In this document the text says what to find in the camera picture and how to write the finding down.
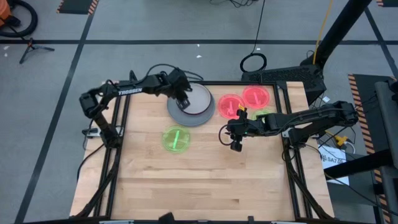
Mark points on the small white adapter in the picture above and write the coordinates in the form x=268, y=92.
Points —
x=325, y=99

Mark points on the yellow plug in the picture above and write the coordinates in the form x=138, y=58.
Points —
x=341, y=140

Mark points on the black perforated stand base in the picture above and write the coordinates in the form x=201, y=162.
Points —
x=286, y=76

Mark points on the light grey plastic plate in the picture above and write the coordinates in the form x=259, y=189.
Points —
x=200, y=98

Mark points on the black hazard-striped mat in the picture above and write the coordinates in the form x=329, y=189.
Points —
x=74, y=6
x=388, y=2

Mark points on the yellow tag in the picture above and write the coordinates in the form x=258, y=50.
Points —
x=242, y=108

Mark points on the black beam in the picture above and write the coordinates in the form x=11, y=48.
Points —
x=357, y=163

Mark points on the black tripod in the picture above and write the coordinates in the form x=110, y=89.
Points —
x=31, y=48

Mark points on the orange vacuum cleaner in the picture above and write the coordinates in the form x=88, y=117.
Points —
x=3, y=11

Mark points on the grey column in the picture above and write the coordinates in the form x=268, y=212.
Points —
x=388, y=124

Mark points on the red transparent small plate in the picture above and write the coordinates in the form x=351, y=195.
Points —
x=225, y=104
x=262, y=96

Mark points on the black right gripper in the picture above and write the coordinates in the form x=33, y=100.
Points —
x=242, y=127

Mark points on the large grey plastic plate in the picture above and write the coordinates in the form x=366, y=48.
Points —
x=186, y=119

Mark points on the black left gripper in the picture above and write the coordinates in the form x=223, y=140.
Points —
x=178, y=82

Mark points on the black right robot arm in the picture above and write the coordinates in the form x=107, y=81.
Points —
x=311, y=116

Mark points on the green transparent small plate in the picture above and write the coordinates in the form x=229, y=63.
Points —
x=183, y=133
x=259, y=113

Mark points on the hazard-striped black platform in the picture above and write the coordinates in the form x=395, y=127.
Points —
x=360, y=93

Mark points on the small grey control box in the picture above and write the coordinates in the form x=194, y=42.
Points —
x=91, y=132

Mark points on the white paper sign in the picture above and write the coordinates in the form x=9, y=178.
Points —
x=334, y=157

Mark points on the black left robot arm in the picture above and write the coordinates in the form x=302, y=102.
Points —
x=130, y=91

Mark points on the black stand post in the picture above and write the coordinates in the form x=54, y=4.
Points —
x=339, y=28

